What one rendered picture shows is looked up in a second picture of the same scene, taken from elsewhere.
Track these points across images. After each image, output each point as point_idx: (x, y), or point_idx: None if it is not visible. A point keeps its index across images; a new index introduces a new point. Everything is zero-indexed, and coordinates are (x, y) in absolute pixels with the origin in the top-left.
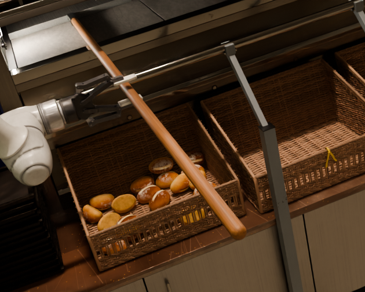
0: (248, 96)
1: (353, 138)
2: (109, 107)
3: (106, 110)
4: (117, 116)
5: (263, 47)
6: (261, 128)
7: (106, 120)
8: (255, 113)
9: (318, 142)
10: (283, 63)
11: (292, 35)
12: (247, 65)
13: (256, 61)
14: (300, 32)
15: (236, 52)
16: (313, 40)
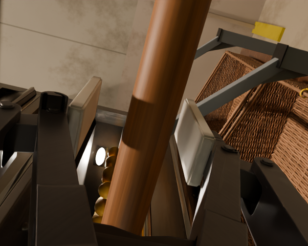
0: (225, 91)
1: (285, 84)
2: (209, 174)
3: (233, 189)
4: (272, 168)
5: (172, 210)
6: (281, 55)
7: None
8: (254, 78)
9: (292, 169)
10: (196, 204)
11: (167, 188)
12: (189, 222)
13: (187, 214)
14: (166, 183)
15: (170, 235)
16: (177, 173)
